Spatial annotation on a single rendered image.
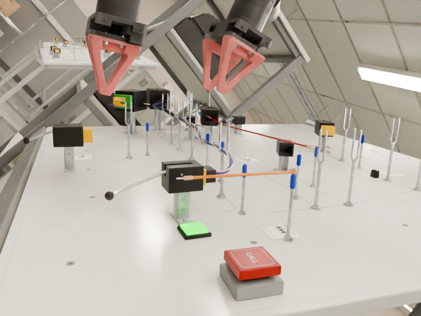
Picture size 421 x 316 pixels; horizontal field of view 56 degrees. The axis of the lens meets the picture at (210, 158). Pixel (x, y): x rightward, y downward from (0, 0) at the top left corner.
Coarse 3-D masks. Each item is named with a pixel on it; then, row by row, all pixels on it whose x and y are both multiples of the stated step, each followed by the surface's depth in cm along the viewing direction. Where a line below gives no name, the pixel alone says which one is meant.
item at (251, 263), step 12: (228, 252) 46; (240, 252) 46; (252, 252) 46; (264, 252) 46; (228, 264) 45; (240, 264) 43; (252, 264) 43; (264, 264) 44; (276, 264) 44; (240, 276) 42; (252, 276) 43; (264, 276) 43
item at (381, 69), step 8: (360, 64) 415; (368, 64) 407; (360, 72) 416; (368, 72) 404; (376, 72) 394; (384, 72) 385; (392, 72) 376; (400, 72) 369; (408, 72) 363; (416, 72) 357; (368, 80) 417; (376, 80) 403; (384, 80) 392; (392, 80) 381; (400, 80) 371; (408, 80) 361; (416, 80) 353; (408, 88) 369; (416, 88) 361
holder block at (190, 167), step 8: (192, 160) 65; (168, 168) 60; (176, 168) 60; (184, 168) 60; (192, 168) 61; (200, 168) 61; (168, 176) 60; (176, 176) 60; (168, 184) 60; (176, 184) 60; (184, 184) 61; (192, 184) 61; (200, 184) 62; (168, 192) 60; (176, 192) 61
